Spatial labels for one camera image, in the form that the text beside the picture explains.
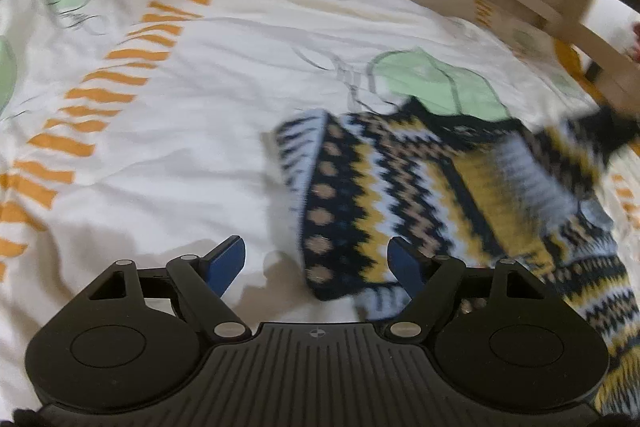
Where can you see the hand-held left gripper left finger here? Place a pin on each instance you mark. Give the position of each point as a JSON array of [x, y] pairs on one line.
[[225, 264]]

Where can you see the white printed duvet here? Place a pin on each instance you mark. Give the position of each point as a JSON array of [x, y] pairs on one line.
[[175, 157]]

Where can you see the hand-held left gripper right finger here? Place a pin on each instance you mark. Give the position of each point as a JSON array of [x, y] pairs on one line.
[[406, 267]]

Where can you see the patterned knit sweater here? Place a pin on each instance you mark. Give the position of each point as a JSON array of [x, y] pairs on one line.
[[400, 187]]

